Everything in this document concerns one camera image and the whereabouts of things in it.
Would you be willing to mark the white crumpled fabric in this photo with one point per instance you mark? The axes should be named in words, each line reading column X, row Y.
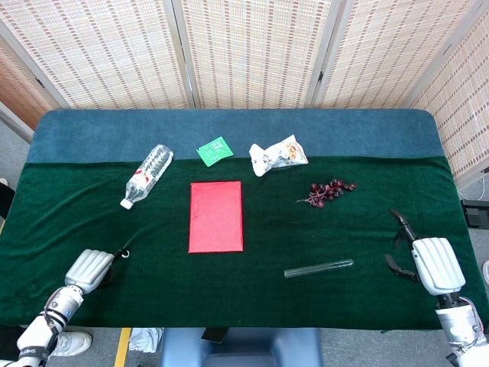
column 145, row 339

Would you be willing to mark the clear glass test tube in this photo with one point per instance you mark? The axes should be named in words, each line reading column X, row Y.
column 317, row 268

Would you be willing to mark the red flat book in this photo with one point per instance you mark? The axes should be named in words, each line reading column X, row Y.
column 216, row 218

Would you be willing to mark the clear plastic water bottle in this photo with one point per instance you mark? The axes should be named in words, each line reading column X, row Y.
column 149, row 174

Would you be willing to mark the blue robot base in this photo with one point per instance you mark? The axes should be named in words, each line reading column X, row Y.
column 248, row 349

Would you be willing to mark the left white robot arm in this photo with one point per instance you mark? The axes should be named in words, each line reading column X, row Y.
column 63, row 302

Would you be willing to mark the green paper packet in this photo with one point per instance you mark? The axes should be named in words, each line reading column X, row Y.
column 214, row 151

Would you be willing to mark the small white stopper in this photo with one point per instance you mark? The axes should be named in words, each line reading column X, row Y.
column 125, row 252

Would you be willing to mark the white sneaker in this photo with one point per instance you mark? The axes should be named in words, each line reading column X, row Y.
column 74, row 342

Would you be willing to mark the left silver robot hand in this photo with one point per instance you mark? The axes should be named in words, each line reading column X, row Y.
column 89, row 269

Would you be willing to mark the woven bamboo folding screen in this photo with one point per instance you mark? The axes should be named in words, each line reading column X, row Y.
column 252, row 49

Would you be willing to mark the dark green velvet cloth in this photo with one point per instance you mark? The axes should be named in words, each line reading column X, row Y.
column 344, row 237

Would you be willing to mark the blue table cloth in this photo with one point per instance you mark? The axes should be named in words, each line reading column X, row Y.
column 114, row 130

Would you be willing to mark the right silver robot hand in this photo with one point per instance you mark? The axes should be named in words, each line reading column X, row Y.
column 439, row 265

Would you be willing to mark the dark red grape bunch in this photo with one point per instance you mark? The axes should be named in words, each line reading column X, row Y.
column 328, row 191

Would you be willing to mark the black box on floor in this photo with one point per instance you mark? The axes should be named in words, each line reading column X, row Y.
column 475, row 214

